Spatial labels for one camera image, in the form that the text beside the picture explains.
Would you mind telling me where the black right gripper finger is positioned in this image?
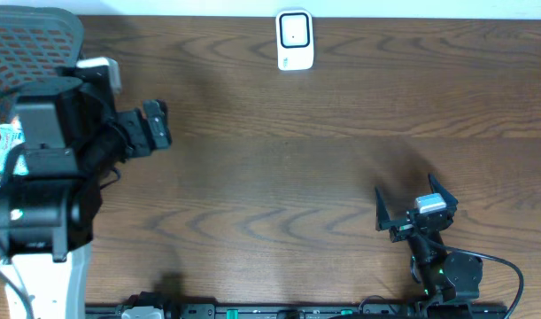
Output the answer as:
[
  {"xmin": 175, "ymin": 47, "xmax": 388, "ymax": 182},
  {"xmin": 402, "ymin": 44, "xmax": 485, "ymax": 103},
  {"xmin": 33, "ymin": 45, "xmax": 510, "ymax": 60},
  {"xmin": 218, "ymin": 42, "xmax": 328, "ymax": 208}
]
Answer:
[
  {"xmin": 375, "ymin": 187, "xmax": 390, "ymax": 231},
  {"xmin": 428, "ymin": 174, "xmax": 458, "ymax": 206}
]

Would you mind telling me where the teal white wipes pack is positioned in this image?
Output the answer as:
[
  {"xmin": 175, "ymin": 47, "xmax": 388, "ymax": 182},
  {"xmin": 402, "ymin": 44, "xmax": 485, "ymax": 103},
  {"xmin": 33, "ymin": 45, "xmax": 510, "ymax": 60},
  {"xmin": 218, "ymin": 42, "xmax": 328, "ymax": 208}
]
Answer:
[{"xmin": 0, "ymin": 119, "xmax": 25, "ymax": 174}]

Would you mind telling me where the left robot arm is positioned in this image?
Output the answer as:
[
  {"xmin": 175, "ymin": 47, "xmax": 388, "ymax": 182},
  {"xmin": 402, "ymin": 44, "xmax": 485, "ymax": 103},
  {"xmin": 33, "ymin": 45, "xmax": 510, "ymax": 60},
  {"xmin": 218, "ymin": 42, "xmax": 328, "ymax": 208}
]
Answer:
[{"xmin": 0, "ymin": 75, "xmax": 172, "ymax": 318}]

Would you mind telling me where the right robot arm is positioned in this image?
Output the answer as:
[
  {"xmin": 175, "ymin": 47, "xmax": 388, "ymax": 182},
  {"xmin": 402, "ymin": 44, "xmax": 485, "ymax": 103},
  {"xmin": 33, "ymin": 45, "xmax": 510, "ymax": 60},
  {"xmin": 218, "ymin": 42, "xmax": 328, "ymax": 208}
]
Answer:
[{"xmin": 375, "ymin": 175, "xmax": 483, "ymax": 303}]

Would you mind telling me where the white barcode scanner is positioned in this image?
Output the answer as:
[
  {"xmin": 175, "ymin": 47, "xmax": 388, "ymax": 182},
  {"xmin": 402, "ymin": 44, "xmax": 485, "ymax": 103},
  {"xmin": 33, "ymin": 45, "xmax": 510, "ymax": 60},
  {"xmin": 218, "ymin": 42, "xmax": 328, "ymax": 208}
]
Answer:
[{"xmin": 275, "ymin": 9, "xmax": 314, "ymax": 71}]

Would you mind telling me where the grey plastic mesh basket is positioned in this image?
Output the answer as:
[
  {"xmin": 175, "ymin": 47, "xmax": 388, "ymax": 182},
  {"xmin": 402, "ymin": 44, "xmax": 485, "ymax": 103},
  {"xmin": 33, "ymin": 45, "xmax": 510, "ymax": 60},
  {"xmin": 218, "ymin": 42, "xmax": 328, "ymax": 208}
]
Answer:
[{"xmin": 0, "ymin": 5, "xmax": 84, "ymax": 124}]

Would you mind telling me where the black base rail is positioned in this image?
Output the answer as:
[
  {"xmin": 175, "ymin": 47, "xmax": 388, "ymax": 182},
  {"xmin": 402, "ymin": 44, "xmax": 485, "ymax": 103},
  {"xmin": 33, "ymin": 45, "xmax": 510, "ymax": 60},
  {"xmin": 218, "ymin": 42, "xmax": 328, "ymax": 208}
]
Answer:
[{"xmin": 85, "ymin": 292, "xmax": 507, "ymax": 319}]

